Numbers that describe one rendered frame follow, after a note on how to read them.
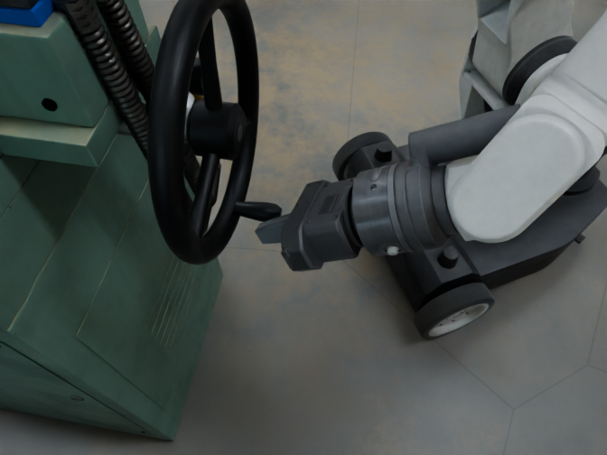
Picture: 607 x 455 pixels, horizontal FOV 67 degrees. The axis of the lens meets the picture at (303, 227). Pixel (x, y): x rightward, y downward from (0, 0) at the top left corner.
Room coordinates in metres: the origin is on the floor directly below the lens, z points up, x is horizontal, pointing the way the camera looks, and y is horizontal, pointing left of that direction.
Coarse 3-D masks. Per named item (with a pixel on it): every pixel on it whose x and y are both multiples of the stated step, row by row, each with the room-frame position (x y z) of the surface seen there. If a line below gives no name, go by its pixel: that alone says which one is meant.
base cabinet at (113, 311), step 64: (128, 192) 0.41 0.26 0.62; (192, 192) 0.58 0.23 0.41; (64, 256) 0.27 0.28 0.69; (128, 256) 0.35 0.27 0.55; (64, 320) 0.21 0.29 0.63; (128, 320) 0.28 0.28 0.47; (192, 320) 0.40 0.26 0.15; (0, 384) 0.20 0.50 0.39; (64, 384) 0.17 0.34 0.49; (128, 384) 0.20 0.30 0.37
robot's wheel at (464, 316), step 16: (464, 288) 0.46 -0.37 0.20; (480, 288) 0.47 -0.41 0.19; (432, 304) 0.43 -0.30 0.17; (448, 304) 0.43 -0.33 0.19; (464, 304) 0.42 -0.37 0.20; (480, 304) 0.44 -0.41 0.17; (416, 320) 0.42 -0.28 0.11; (432, 320) 0.40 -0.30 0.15; (448, 320) 0.44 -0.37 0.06; (464, 320) 0.44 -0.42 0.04; (432, 336) 0.40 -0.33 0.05
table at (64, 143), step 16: (112, 112) 0.32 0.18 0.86; (0, 128) 0.29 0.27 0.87; (16, 128) 0.29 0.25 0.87; (32, 128) 0.29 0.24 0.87; (48, 128) 0.29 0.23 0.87; (64, 128) 0.29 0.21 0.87; (80, 128) 0.29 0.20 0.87; (96, 128) 0.29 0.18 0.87; (112, 128) 0.31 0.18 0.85; (0, 144) 0.29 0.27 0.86; (16, 144) 0.28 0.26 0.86; (32, 144) 0.28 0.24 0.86; (48, 144) 0.28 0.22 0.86; (64, 144) 0.28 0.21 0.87; (80, 144) 0.27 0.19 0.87; (96, 144) 0.28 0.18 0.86; (48, 160) 0.28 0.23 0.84; (64, 160) 0.28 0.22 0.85; (80, 160) 0.28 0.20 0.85; (96, 160) 0.28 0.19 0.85
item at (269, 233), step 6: (276, 222) 0.28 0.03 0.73; (282, 222) 0.28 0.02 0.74; (258, 228) 0.29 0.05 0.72; (264, 228) 0.28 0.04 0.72; (270, 228) 0.28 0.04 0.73; (276, 228) 0.28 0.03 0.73; (282, 228) 0.28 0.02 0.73; (258, 234) 0.28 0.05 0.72; (264, 234) 0.28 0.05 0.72; (270, 234) 0.28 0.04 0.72; (276, 234) 0.28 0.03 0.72; (264, 240) 0.28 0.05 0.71; (270, 240) 0.28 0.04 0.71; (276, 240) 0.27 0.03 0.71
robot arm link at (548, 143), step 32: (544, 96) 0.26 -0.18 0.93; (576, 96) 0.26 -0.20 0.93; (512, 128) 0.25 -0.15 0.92; (544, 128) 0.24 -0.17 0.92; (576, 128) 0.24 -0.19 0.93; (480, 160) 0.24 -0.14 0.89; (512, 160) 0.23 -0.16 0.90; (544, 160) 0.22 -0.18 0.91; (576, 160) 0.22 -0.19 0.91; (480, 192) 0.22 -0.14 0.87; (512, 192) 0.21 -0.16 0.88; (544, 192) 0.21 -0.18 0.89; (480, 224) 0.20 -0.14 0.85; (512, 224) 0.20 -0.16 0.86
